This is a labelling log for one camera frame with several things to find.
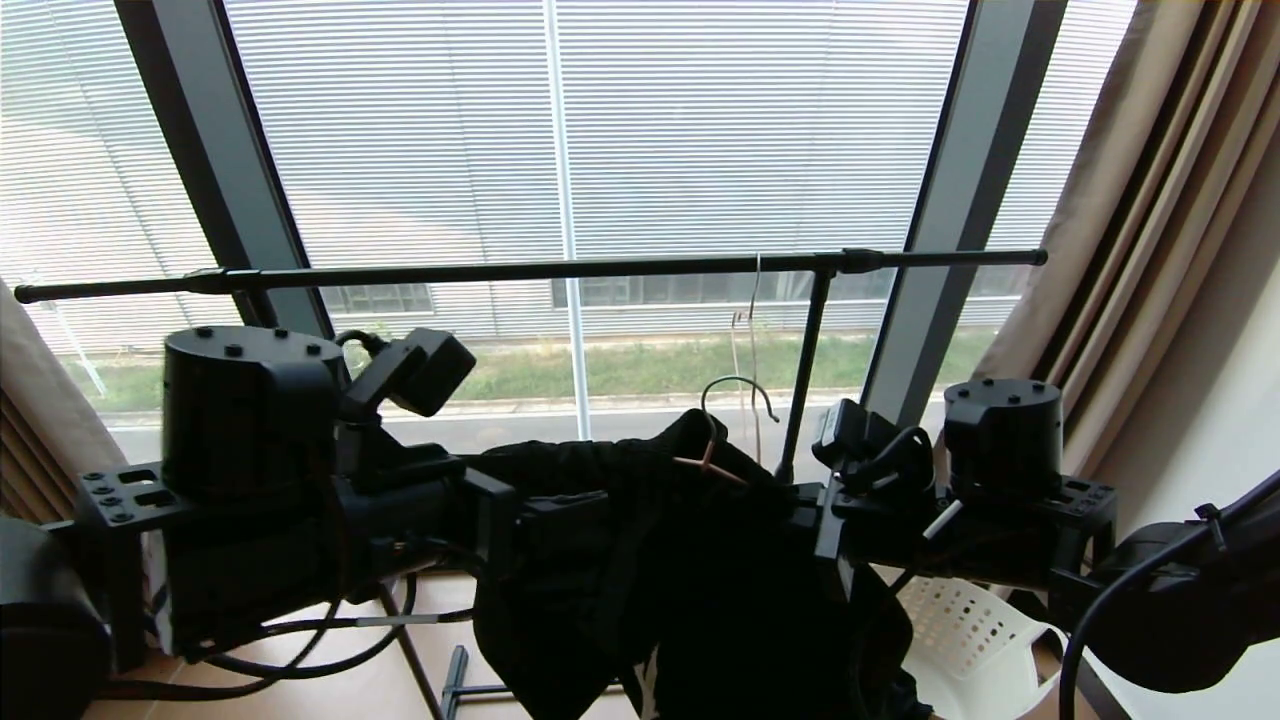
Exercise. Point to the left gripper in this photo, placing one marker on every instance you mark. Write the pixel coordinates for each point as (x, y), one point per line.
(420, 520)

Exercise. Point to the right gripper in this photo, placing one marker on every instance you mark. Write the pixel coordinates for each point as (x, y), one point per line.
(960, 545)

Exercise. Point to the pink clothes hanger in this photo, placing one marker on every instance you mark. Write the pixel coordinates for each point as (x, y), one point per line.
(756, 300)
(710, 455)

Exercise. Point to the black garment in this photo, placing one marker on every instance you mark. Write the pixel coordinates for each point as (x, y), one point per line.
(700, 600)

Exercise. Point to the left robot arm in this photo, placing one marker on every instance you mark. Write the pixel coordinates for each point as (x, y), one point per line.
(240, 420)

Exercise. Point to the white laundry basket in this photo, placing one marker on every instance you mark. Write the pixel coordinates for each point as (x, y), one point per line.
(970, 650)

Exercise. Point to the black clothes rack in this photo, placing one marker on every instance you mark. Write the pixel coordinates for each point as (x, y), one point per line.
(500, 272)

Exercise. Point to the beige curtain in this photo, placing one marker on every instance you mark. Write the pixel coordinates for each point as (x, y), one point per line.
(1130, 200)
(40, 400)

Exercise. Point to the window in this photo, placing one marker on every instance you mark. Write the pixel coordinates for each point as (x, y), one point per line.
(975, 150)

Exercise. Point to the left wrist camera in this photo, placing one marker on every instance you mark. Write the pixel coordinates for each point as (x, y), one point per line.
(430, 370)

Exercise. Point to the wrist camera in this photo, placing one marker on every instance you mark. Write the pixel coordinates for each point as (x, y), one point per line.
(430, 370)
(850, 430)

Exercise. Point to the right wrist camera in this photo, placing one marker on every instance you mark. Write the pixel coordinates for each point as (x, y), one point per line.
(850, 430)

